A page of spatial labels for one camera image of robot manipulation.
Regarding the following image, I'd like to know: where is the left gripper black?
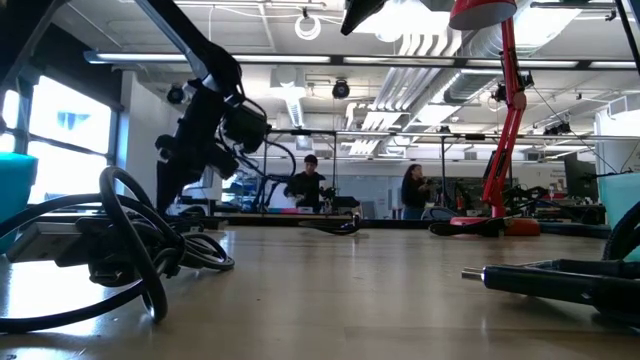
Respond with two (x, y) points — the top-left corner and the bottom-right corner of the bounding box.
(154, 79), (241, 217)

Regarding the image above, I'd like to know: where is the thick black USB cable bundle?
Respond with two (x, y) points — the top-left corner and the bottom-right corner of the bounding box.
(0, 165), (236, 335)

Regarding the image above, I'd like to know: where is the silver USB hub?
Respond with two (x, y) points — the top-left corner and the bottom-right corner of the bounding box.
(4, 219), (89, 265)

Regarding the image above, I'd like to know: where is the thin black cable loop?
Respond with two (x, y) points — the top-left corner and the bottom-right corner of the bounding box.
(298, 213), (362, 237)

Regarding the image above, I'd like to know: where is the large bright window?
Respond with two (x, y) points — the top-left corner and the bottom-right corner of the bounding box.
(0, 74), (115, 205)

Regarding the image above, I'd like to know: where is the person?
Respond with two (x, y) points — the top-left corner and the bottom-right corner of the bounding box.
(283, 153), (327, 212)
(400, 163), (435, 221)

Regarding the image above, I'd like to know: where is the teal plastic bin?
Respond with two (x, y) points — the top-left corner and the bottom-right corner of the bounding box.
(0, 151), (40, 255)
(596, 171), (640, 263)

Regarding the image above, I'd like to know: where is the red desk lamp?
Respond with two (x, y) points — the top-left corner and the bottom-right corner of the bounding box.
(448, 0), (542, 238)

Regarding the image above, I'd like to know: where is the dark computer monitor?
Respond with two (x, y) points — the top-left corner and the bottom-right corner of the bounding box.
(563, 151), (600, 202)

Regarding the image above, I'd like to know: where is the white hanging cable coil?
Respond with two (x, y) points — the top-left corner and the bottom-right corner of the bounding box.
(294, 14), (323, 42)

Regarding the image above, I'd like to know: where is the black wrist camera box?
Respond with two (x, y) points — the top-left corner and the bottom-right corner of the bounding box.
(221, 98), (272, 155)

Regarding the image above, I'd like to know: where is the rig frame LED light bar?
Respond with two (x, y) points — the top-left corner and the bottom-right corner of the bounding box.
(82, 48), (640, 71)

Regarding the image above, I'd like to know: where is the silver ventilation duct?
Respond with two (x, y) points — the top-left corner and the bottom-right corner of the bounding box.
(442, 27), (506, 105)

